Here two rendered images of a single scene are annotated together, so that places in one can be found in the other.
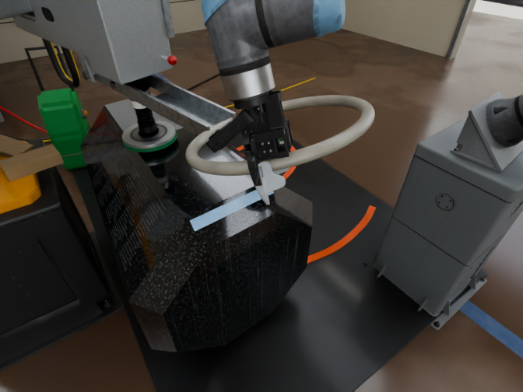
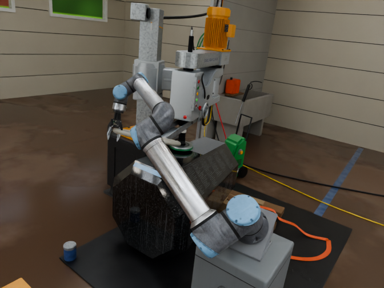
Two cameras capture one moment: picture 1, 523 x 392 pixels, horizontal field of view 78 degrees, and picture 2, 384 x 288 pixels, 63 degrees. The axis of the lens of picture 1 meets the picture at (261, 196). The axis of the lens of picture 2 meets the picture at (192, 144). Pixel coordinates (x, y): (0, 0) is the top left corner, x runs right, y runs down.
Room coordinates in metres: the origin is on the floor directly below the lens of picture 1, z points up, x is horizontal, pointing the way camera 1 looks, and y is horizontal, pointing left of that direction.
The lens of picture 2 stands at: (0.31, -2.13, 1.88)
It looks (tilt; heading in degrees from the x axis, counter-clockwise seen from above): 20 degrees down; 69
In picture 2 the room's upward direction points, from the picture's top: 6 degrees clockwise
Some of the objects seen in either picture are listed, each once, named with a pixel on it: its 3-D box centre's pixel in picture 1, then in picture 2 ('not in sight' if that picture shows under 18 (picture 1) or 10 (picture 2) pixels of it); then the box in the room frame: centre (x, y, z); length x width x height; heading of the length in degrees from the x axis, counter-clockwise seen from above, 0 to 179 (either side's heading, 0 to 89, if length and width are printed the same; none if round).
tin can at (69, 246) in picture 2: not in sight; (70, 251); (0.21, 0.17, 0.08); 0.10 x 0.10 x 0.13
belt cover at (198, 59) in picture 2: not in sight; (203, 59); (1.42, 0.73, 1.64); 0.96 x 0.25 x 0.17; 50
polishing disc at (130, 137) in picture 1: (149, 133); (181, 144); (1.19, 0.47, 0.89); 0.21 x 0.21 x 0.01
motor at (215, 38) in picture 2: not in sight; (218, 29); (1.63, 0.96, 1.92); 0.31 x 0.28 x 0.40; 140
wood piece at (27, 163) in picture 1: (32, 162); not in sight; (1.10, 0.94, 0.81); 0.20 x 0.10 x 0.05; 132
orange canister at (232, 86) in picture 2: not in sight; (234, 86); (3.06, 3.23, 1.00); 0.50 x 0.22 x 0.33; 36
